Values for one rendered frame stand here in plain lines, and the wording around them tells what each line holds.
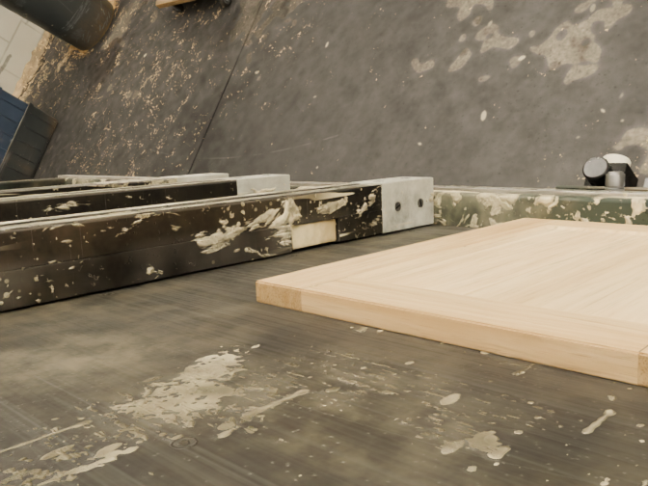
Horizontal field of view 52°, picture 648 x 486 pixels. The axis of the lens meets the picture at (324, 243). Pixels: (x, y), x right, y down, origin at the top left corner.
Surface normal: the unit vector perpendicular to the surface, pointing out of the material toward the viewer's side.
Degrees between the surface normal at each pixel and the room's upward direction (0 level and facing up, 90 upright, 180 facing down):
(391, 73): 0
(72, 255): 90
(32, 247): 90
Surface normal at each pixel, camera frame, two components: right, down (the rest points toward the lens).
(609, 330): -0.04, -0.99
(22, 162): 0.73, 0.06
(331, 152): -0.61, -0.38
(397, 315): -0.69, 0.14
